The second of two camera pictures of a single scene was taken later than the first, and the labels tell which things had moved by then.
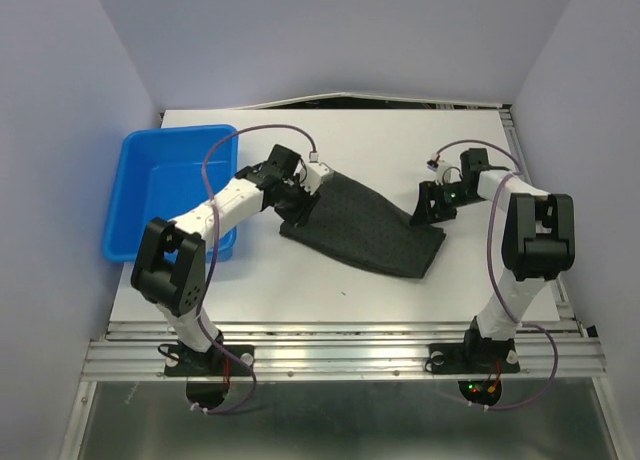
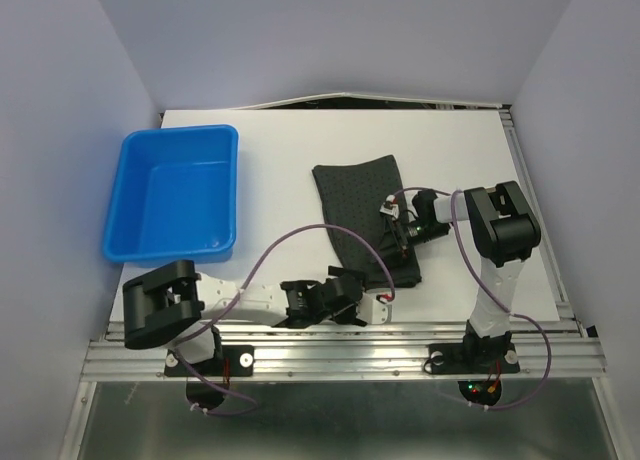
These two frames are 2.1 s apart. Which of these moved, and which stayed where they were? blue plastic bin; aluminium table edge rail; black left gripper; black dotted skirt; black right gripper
Moved: black left gripper; black dotted skirt; black right gripper
Stayed: blue plastic bin; aluminium table edge rail
